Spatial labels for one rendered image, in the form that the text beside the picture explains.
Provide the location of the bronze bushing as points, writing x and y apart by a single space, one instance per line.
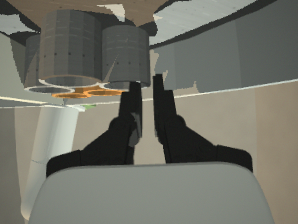
98 91
77 94

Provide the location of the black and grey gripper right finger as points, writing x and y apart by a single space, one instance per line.
180 143

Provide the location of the grey metal cylinder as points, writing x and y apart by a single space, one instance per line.
125 57
31 70
70 46

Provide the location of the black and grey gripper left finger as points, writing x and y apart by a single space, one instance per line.
112 146

